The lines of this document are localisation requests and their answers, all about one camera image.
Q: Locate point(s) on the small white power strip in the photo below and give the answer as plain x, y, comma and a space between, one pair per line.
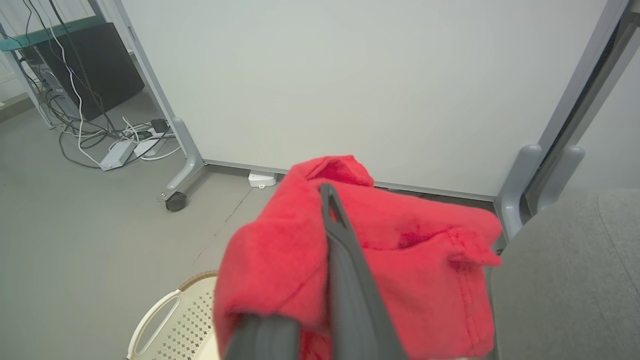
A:
262, 178

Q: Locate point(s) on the grey fabric sofa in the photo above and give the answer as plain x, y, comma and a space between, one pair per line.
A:
565, 280

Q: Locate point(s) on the white mobile partition panel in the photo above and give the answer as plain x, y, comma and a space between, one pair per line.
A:
375, 85

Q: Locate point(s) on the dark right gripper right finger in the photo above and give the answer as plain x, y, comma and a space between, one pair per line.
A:
355, 290

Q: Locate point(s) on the black computer tower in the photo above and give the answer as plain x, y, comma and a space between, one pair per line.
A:
100, 70

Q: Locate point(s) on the white partition panel grey frame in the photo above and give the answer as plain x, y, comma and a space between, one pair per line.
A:
615, 135

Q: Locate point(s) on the black caster wheel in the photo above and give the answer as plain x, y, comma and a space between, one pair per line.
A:
176, 202

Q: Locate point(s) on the red and white garment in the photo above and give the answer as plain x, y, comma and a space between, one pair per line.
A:
420, 260

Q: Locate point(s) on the grey partition leg with caster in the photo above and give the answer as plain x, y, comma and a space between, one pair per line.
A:
187, 160

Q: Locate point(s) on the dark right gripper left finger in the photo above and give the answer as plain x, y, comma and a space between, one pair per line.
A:
265, 340

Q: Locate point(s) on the grey metal desk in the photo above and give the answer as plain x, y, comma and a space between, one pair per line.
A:
30, 40

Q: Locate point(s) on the cream perforated laundry basket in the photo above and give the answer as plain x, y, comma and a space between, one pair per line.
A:
192, 325

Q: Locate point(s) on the white long power strip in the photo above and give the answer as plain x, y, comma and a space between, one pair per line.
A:
148, 146

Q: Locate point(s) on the black power adapter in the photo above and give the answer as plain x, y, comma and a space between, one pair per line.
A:
159, 125

